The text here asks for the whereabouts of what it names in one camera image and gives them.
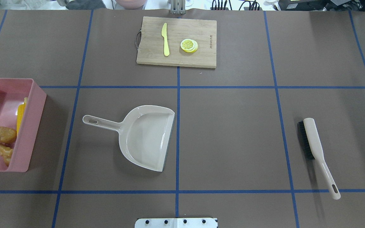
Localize yellow plastic toy knife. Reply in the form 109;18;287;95
161;23;170;57

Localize yellow toy lemon slices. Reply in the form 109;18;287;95
181;39;198;53

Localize bamboo cutting board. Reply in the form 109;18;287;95
136;16;217;69

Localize tan toy ginger root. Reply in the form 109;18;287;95
0;143;13;167

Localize dark grey cloth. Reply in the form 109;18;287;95
66;0;106;10

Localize beige hand brush black bristles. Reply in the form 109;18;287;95
298;118;341;200

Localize brown toy potato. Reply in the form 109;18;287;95
0;127;16;144

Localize beige plastic dustpan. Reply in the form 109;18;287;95
82;105;175;172

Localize pink plastic bin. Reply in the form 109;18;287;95
0;78;47;172

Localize aluminium frame post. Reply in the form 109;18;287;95
168;0;186;15

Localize yellow toy corn cob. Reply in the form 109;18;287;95
16;97;29;136

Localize black power strip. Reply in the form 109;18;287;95
209;0;262;11

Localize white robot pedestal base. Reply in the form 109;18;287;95
134;218;218;228

